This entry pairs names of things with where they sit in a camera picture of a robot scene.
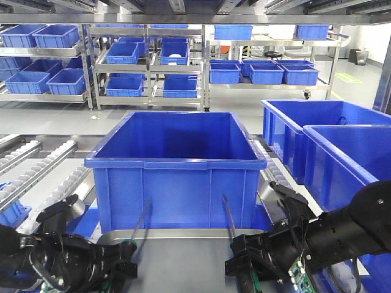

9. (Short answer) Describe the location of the blue bin in front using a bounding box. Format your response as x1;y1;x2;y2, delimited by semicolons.
84;112;267;233

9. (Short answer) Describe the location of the blue bin right rear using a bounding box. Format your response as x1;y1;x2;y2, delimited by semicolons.
261;99;391;186

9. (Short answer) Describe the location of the metal shelf rack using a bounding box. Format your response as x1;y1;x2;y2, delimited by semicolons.
0;0;391;110

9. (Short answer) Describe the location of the blue bin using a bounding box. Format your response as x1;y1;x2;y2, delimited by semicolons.
303;125;390;212
261;99;391;186
84;112;267;233

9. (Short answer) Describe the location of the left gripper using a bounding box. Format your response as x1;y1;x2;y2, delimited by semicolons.
30;194;137;292

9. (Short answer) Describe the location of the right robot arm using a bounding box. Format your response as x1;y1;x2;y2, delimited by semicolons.
225;181;390;286

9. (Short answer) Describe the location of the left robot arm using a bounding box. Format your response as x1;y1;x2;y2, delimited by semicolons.
1;194;138;292

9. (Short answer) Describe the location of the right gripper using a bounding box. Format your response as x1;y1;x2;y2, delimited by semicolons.
225;181;318;281

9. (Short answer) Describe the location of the blue bin right front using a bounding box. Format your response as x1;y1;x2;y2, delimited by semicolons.
303;125;390;212

